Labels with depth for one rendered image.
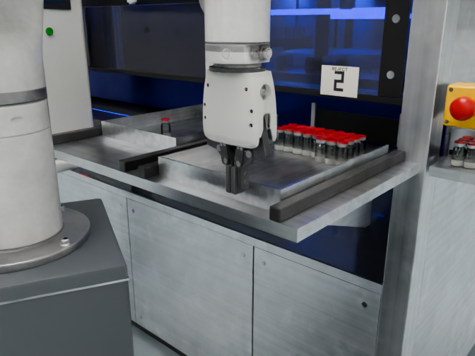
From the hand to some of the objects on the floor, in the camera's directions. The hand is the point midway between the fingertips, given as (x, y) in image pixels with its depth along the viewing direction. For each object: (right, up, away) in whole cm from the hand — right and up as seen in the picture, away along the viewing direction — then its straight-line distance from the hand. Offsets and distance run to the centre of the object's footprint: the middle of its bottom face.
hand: (237, 178), depth 67 cm
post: (+35, -80, +53) cm, 102 cm away
